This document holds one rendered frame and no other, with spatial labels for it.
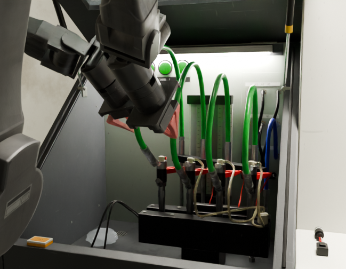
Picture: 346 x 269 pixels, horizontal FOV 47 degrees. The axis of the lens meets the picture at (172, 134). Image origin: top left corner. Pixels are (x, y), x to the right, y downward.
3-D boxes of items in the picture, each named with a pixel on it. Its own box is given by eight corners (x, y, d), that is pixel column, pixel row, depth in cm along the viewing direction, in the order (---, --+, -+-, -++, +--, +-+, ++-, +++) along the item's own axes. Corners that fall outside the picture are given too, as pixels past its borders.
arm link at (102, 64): (72, 71, 78) (94, 64, 75) (86, 49, 82) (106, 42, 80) (93, 95, 82) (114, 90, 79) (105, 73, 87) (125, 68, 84)
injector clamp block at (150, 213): (138, 267, 107) (137, 212, 105) (151, 252, 117) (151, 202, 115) (266, 285, 97) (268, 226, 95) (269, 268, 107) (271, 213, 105)
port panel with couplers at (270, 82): (238, 171, 126) (240, 72, 122) (240, 168, 129) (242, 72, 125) (280, 173, 122) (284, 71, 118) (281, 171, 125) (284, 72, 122)
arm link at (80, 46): (48, 68, 81) (58, 40, 74) (71, 34, 88) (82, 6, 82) (101, 96, 84) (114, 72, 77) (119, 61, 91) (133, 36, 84)
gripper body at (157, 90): (182, 87, 70) (166, 56, 65) (160, 132, 65) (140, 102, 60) (152, 87, 73) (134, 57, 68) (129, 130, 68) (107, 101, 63)
